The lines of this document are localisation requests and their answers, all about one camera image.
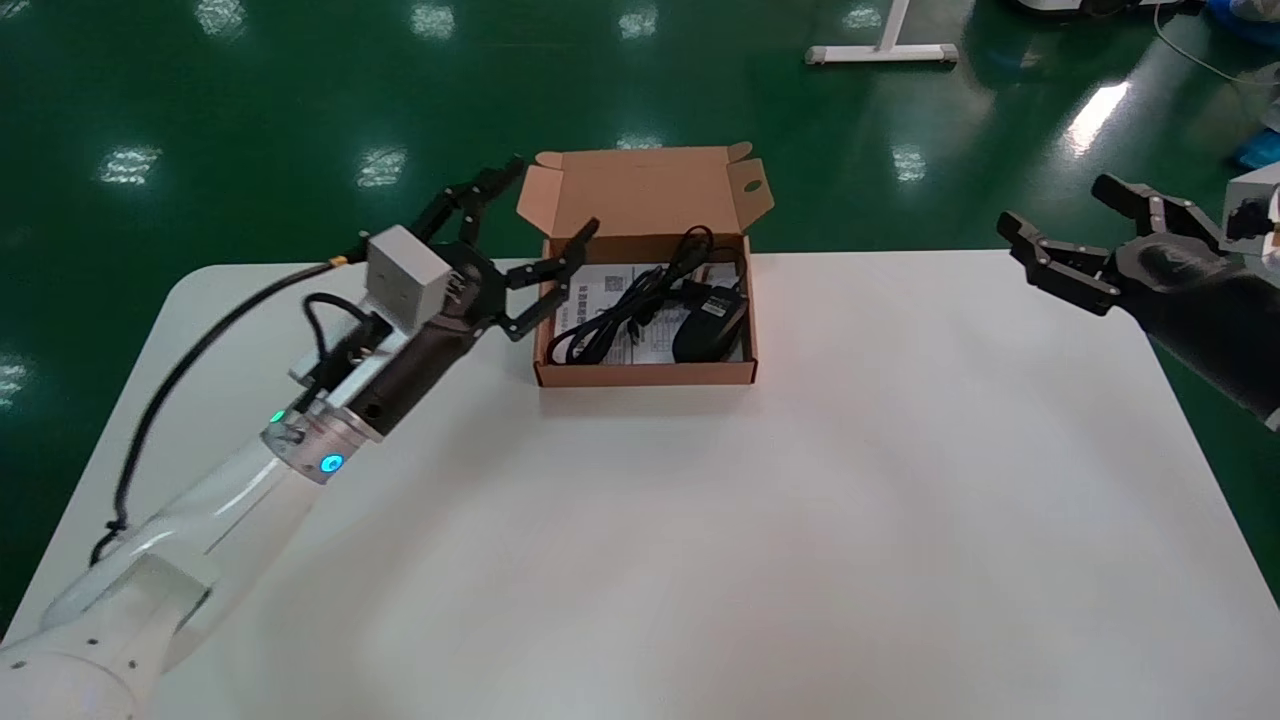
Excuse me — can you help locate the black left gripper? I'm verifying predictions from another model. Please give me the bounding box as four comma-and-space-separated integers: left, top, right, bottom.
348, 155, 602, 438

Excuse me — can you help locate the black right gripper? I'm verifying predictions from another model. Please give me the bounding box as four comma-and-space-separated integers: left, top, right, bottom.
997, 173, 1280, 432

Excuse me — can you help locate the black power cord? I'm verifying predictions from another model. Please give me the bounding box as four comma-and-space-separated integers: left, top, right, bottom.
545, 225, 746, 366

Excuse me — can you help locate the black USB cable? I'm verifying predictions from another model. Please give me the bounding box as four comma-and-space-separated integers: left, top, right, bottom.
625, 255, 751, 364

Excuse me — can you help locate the brown cardboard storage box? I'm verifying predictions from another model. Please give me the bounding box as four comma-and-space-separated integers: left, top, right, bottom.
517, 143, 776, 388

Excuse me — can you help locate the white printed paper manual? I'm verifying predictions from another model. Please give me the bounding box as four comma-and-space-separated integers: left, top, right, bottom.
553, 263, 746, 366

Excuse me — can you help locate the white coverall leg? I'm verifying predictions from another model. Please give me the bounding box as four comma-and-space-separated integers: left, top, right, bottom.
1245, 75, 1280, 141

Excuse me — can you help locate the white black machine base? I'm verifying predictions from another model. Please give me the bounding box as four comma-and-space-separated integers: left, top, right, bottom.
1005, 0, 1206, 19

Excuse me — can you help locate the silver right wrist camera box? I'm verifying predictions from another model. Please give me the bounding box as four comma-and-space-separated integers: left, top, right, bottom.
1222, 160, 1280, 266

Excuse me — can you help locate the thin white floor cable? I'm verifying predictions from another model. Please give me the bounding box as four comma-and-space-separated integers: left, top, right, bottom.
1150, 8, 1246, 87

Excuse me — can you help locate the white metal table frame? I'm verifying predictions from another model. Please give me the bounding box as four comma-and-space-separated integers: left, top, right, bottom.
804, 0, 958, 69

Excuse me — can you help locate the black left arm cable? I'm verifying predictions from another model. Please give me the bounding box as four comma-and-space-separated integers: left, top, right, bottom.
90, 255, 373, 567

